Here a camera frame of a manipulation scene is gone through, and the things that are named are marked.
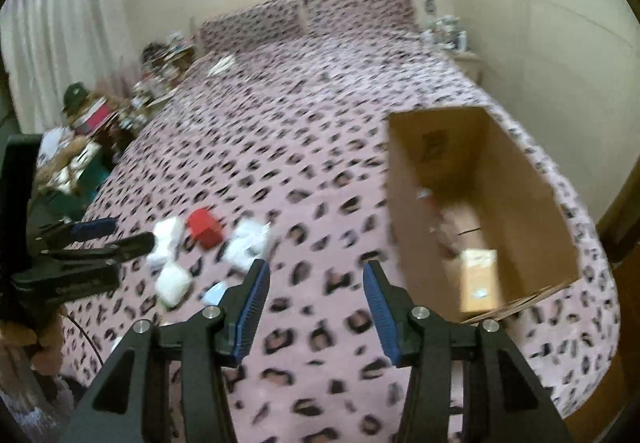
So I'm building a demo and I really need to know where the person's left hand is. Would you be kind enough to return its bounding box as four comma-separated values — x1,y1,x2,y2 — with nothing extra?
0,310,63,374

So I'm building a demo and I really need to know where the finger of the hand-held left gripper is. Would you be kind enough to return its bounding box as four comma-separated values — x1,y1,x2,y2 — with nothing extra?
37,217,119,245
10,232,157,306

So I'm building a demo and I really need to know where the dark green cap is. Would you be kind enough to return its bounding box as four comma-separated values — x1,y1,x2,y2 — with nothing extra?
61,82,90,115

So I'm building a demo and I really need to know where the white plush toy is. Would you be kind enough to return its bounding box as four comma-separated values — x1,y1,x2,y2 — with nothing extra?
146,217,186,269

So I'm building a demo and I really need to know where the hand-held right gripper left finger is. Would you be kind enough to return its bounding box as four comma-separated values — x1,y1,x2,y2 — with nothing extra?
60,258,272,443

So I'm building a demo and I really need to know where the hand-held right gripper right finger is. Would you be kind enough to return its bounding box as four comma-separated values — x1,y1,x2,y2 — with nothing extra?
362,259,576,443

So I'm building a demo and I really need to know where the white plastic packet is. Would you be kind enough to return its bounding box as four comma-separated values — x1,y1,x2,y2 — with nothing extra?
222,219,273,271

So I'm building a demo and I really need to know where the brown cardboard box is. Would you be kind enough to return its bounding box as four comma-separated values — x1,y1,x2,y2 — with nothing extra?
387,106,582,326

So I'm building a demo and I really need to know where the leopard print pillow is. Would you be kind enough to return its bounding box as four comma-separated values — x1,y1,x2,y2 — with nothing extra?
304,0,419,38
199,0,307,58

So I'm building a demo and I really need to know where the beige nightstand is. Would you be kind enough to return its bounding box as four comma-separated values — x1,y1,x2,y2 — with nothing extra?
449,48,485,85

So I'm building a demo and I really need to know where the black cable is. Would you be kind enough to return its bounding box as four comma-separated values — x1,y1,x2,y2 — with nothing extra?
62,312,103,369

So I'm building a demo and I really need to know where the pink leopard print blanket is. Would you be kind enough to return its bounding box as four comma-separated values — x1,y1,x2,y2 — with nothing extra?
60,0,621,443

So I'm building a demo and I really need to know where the white paper sheet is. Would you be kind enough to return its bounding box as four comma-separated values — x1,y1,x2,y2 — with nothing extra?
206,53,239,77

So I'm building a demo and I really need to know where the white plush with green leaf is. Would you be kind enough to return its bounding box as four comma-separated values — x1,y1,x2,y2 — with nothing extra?
156,264,193,309

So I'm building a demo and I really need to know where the pink soft item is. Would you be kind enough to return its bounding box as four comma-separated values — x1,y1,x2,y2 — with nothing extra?
429,203,472,260

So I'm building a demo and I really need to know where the small yellow carton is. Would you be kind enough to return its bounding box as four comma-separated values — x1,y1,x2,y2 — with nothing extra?
459,248,500,315

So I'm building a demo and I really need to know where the group of small bottles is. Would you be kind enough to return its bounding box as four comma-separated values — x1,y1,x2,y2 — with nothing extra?
421,13,472,52

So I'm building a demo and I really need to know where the pink storage box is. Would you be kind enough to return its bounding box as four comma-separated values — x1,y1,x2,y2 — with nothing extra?
71,99,115,136

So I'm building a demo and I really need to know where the pale pink curtain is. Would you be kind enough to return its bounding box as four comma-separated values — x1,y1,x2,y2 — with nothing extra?
0,0,122,136

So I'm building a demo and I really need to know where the light blue eraser block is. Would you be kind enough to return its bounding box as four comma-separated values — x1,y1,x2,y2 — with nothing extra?
201,283,230,306

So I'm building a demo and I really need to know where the cluttered shelf of items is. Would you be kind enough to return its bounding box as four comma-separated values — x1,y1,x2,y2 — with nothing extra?
32,30,200,206

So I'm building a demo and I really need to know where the red box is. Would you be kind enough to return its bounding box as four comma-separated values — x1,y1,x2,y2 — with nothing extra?
187,208,224,250

